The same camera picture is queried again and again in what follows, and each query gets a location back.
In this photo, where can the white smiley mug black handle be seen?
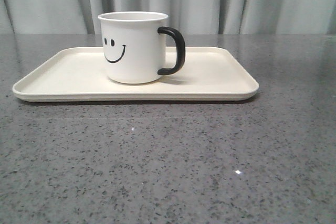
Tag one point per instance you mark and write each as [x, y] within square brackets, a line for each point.
[134, 46]

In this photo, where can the grey pleated curtain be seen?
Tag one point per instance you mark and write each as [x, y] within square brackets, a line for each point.
[194, 17]

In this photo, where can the cream rectangular plastic tray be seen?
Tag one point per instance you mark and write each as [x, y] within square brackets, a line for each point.
[77, 74]

